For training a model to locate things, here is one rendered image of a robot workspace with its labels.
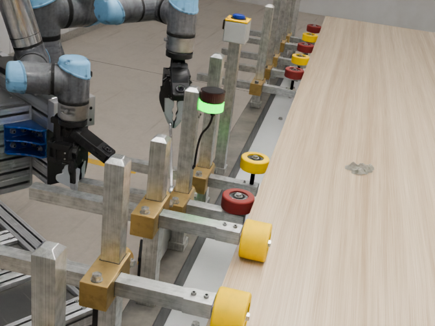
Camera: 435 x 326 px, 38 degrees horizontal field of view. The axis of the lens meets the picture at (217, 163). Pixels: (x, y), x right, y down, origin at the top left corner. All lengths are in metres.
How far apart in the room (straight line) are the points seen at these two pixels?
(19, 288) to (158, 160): 1.19
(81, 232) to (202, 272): 1.42
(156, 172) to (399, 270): 0.55
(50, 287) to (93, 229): 2.25
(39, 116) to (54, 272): 1.06
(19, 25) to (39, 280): 0.88
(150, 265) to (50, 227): 1.74
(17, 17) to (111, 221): 0.70
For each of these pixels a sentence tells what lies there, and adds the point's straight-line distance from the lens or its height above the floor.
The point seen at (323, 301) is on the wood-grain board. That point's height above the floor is 0.90.
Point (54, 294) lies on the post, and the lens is 0.89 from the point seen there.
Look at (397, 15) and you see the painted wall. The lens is 9.19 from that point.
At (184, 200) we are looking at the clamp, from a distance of 1.57.
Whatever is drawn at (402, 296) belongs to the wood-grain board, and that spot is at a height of 0.90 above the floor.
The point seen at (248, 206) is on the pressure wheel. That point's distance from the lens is 1.53.
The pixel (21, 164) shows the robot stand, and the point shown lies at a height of 0.76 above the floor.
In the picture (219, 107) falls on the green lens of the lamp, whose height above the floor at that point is 1.11.
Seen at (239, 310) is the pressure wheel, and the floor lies 0.97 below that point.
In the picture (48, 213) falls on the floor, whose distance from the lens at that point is 3.25.
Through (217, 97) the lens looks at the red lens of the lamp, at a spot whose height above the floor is 1.14.
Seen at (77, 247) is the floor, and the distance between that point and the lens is 2.99.
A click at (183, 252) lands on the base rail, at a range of 1.68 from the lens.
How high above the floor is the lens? 1.61
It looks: 24 degrees down
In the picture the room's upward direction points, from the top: 7 degrees clockwise
